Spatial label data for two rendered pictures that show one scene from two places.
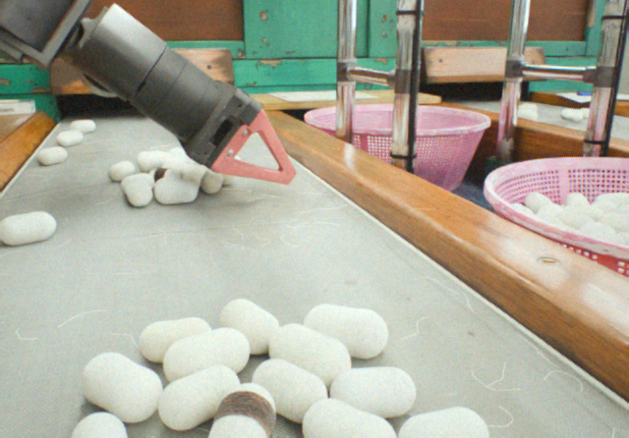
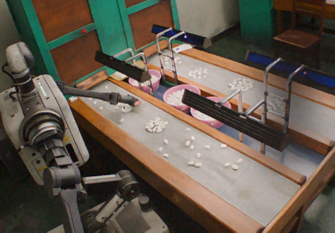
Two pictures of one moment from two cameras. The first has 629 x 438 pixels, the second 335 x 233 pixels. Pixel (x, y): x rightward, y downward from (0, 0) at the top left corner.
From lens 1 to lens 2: 1.84 m
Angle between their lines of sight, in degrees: 22
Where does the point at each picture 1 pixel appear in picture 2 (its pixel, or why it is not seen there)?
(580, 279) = (171, 110)
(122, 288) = (137, 122)
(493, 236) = (165, 106)
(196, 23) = (96, 66)
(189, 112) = (130, 102)
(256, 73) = (110, 70)
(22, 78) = not seen: hidden behind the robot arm
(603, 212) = (176, 95)
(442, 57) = (146, 51)
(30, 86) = not seen: hidden behind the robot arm
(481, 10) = (151, 35)
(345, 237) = (151, 109)
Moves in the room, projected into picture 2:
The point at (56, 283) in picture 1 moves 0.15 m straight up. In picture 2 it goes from (131, 123) to (126, 106)
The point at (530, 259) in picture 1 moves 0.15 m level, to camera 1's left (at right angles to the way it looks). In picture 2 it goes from (168, 109) to (148, 116)
